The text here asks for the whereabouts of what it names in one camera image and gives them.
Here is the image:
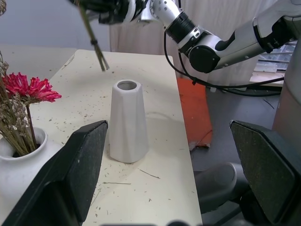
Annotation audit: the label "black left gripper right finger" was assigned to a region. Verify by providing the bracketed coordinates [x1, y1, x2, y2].
[229, 120, 301, 226]

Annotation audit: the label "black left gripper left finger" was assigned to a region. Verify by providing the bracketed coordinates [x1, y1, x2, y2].
[0, 120, 109, 226]

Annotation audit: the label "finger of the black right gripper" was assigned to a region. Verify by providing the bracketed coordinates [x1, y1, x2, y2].
[81, 0, 119, 14]

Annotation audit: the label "green flower stems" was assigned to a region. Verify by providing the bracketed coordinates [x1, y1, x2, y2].
[76, 0, 111, 72]

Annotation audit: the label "red flower dried bouquet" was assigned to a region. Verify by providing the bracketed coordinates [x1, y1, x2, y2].
[0, 50, 63, 157]

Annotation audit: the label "grey rounded robot foot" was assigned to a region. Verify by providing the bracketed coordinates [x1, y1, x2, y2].
[194, 161, 250, 214]

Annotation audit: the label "round white vase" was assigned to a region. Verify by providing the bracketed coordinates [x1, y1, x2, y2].
[0, 127, 63, 210]

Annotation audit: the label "tall faceted white vase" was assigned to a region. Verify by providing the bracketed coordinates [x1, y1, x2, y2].
[109, 80, 150, 163]

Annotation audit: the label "silver robot torso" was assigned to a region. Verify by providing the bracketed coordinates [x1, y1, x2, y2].
[272, 40, 301, 142]

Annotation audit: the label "orange floor mat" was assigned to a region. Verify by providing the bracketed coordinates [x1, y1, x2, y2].
[176, 77, 214, 148]

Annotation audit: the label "white curtain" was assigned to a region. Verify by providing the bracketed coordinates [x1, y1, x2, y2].
[109, 0, 286, 82]

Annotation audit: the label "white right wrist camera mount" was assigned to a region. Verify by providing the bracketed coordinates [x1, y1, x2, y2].
[124, 0, 143, 23]

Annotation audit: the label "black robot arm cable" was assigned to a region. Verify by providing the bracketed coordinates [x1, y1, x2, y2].
[164, 29, 285, 97]

